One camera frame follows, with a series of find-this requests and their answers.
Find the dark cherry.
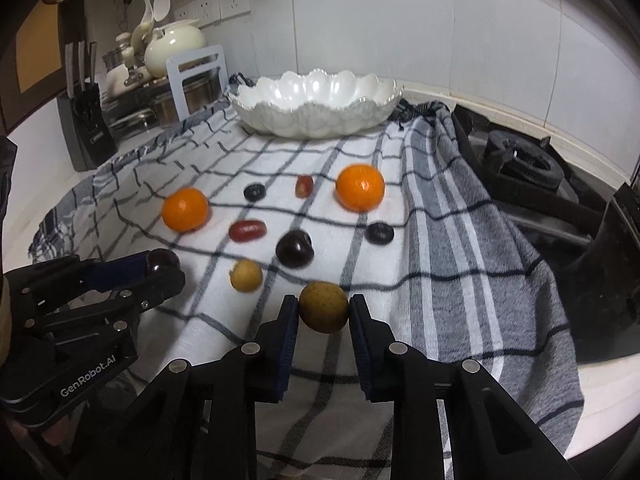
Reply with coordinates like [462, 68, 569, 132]
[146, 248, 180, 274]

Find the yellow-brown round fruit large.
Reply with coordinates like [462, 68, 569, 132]
[298, 282, 348, 334]

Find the orange mandarin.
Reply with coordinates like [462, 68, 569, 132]
[160, 188, 209, 233]
[335, 164, 385, 212]

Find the yellow-brown round fruit small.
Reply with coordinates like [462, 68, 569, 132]
[230, 259, 262, 292]

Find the dark blueberry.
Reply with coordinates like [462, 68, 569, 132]
[364, 221, 395, 246]
[243, 182, 267, 203]

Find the red oblong grape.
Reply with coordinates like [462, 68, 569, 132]
[228, 220, 267, 243]

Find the large dark plum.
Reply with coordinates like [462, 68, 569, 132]
[276, 230, 314, 269]

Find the red small grape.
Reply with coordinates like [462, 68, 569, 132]
[294, 174, 314, 198]

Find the checked kitchen towel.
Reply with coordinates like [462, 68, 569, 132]
[28, 102, 584, 452]

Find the black knife block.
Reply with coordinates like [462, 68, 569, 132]
[56, 40, 117, 172]

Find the steel pot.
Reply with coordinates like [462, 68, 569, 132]
[150, 73, 221, 127]

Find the gas stove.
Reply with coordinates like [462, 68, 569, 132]
[452, 105, 639, 363]

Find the cream ceramic pot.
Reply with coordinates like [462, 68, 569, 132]
[144, 18, 207, 78]

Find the white scalloped bowl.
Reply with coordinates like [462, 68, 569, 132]
[229, 68, 404, 140]

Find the white hanging spoon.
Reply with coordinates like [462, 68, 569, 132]
[131, 0, 171, 55]

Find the wall socket panel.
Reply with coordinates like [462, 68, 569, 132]
[174, 0, 250, 27]

